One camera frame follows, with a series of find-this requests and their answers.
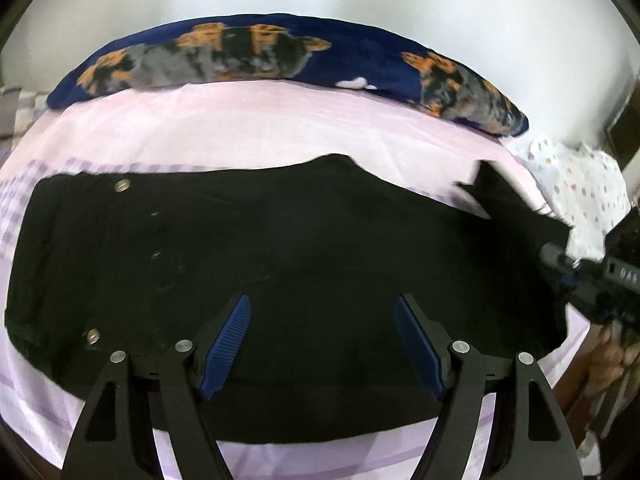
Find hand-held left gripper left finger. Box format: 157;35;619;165
61;294;252;480

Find purple plaid bed sheet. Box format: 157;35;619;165
0;80;592;480

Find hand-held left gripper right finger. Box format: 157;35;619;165
394;294;583;480

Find white dotted quilt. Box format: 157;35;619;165
505;137;635;262

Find person's right hand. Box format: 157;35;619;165
582;317;640;413

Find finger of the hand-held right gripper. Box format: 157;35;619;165
539;241;603;286

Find black pants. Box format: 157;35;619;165
4;152;575;446

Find navy patterned pillow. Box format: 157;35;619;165
47;14;530;138

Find grey plaid pillow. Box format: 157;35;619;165
0;85;52;142

